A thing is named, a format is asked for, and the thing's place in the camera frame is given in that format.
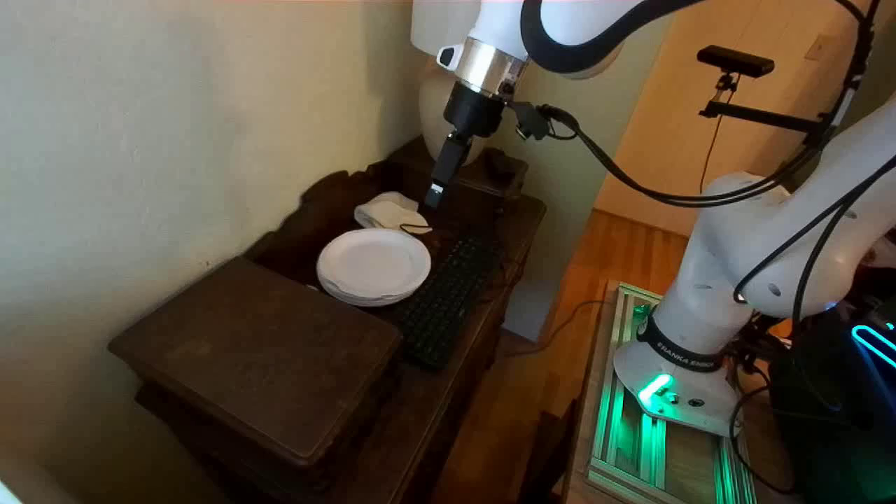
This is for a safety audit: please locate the dark wooden desk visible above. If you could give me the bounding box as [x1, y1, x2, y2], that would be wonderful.
[133, 138, 549, 504]

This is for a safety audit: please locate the thin black floor cable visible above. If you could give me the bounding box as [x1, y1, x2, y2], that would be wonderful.
[501, 294, 610, 362]

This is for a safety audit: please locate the wooden robot platform green light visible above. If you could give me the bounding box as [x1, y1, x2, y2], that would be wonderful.
[563, 278, 806, 504]

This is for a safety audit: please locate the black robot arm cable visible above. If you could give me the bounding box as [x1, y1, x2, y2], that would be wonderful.
[519, 0, 896, 330]

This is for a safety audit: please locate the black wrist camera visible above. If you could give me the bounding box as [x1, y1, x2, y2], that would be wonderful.
[507, 99, 553, 143]

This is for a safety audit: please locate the white folded cloth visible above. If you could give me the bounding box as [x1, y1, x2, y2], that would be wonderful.
[350, 192, 434, 239]

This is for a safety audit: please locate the black computer keyboard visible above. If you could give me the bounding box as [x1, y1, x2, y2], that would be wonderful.
[388, 232, 501, 374]

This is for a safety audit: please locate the black stereo camera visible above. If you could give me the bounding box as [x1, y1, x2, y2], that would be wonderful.
[694, 43, 778, 81]

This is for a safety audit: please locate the black computer tower blue light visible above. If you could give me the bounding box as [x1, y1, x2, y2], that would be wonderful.
[766, 302, 896, 504]

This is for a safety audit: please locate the white round plate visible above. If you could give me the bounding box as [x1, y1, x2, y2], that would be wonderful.
[312, 227, 434, 312]

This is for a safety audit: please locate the dark wooden box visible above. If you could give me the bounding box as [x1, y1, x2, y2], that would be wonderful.
[106, 256, 405, 472]

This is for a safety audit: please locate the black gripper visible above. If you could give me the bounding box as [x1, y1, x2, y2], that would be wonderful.
[419, 81, 507, 213]

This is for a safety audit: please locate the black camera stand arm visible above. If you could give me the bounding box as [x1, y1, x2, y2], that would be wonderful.
[697, 73, 829, 134]

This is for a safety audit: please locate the black base cable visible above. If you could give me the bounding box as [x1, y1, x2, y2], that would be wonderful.
[725, 381, 794, 498]

